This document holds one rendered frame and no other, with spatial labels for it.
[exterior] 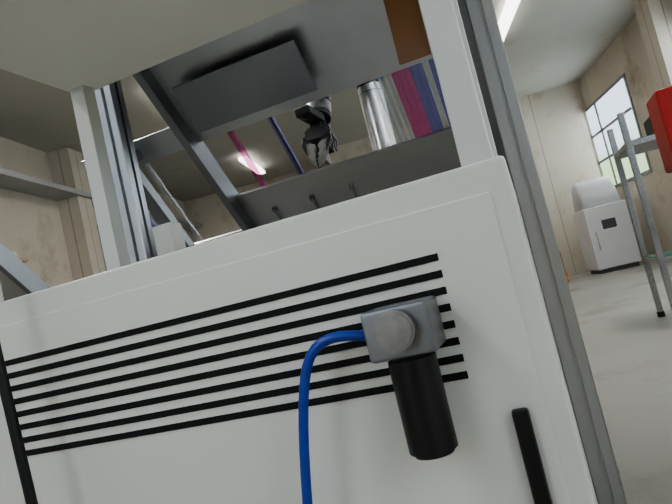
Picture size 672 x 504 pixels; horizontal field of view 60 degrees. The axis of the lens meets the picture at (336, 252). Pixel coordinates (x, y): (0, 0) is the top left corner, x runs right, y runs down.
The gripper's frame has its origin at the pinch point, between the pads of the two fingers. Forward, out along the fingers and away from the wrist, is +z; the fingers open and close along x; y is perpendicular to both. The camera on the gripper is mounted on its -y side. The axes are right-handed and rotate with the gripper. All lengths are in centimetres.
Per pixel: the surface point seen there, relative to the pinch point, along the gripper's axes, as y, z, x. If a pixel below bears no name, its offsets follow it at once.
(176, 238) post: -4.0, 14.9, 42.8
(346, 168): -9.3, 13.5, -11.8
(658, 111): -11, 25, -79
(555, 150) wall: 677, -506, -121
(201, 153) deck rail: -27.1, 10.8, 19.0
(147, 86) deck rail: -47, 8, 19
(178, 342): -66, 81, -11
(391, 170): -5.0, 14.7, -22.0
